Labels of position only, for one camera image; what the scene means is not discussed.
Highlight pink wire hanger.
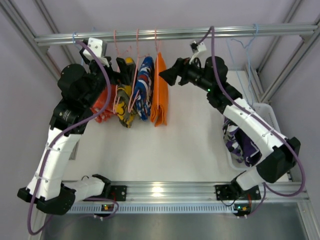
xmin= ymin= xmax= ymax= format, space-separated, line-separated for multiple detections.
xmin=153 ymin=28 xmax=162 ymax=110
xmin=112 ymin=31 xmax=136 ymax=120
xmin=128 ymin=29 xmax=147 ymax=113

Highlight orange trousers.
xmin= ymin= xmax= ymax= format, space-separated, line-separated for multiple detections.
xmin=150 ymin=52 xmax=169 ymax=127

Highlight blue wire hanger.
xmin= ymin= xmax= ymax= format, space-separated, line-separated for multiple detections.
xmin=72 ymin=26 xmax=96 ymax=51
xmin=226 ymin=23 xmax=259 ymax=107

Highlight purple camouflage trousers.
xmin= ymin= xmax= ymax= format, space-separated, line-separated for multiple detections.
xmin=222 ymin=117 xmax=262 ymax=167

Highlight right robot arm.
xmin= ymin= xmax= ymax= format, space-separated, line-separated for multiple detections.
xmin=159 ymin=56 xmax=302 ymax=198

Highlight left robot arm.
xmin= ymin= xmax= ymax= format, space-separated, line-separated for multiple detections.
xmin=17 ymin=60 xmax=112 ymax=215

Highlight blue white patterned trousers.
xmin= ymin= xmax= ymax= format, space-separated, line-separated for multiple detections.
xmin=133 ymin=56 xmax=155 ymax=121

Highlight yellow olive camouflage trousers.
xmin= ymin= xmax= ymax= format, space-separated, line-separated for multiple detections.
xmin=113 ymin=57 xmax=137 ymax=128

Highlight red white tie-dye trousers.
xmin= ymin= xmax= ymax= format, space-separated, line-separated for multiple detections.
xmin=90 ymin=84 xmax=116 ymax=123

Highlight white plastic basket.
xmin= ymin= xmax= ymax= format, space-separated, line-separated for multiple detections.
xmin=228 ymin=102 xmax=281 ymax=172

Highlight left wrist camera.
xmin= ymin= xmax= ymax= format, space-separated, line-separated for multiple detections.
xmin=79 ymin=37 xmax=111 ymax=67

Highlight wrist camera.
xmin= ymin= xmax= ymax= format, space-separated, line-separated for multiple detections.
xmin=79 ymin=37 xmax=111 ymax=67
xmin=189 ymin=40 xmax=207 ymax=64

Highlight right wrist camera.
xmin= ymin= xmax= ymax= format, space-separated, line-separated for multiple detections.
xmin=189 ymin=40 xmax=207 ymax=64

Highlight aluminium hanging rail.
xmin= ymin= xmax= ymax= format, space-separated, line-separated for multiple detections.
xmin=35 ymin=23 xmax=319 ymax=46

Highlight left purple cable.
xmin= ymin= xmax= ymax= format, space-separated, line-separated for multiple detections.
xmin=27 ymin=40 xmax=120 ymax=236

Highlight purple cable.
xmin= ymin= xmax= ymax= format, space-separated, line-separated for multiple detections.
xmin=197 ymin=25 xmax=307 ymax=218
xmin=27 ymin=40 xmax=120 ymax=236

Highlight right frame post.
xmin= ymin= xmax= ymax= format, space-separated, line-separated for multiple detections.
xmin=244 ymin=0 xmax=320 ymax=103

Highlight frame post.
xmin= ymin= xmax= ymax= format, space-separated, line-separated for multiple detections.
xmin=244 ymin=0 xmax=320 ymax=103
xmin=0 ymin=0 xmax=79 ymax=161

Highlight left frame post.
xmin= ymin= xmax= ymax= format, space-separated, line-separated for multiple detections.
xmin=0 ymin=0 xmax=79 ymax=161

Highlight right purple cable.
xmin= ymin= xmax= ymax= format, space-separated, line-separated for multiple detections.
xmin=197 ymin=25 xmax=307 ymax=218

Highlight white slotted cable duct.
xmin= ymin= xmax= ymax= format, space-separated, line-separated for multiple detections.
xmin=68 ymin=202 xmax=238 ymax=214

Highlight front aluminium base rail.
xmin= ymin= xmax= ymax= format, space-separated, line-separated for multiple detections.
xmin=62 ymin=181 xmax=308 ymax=202

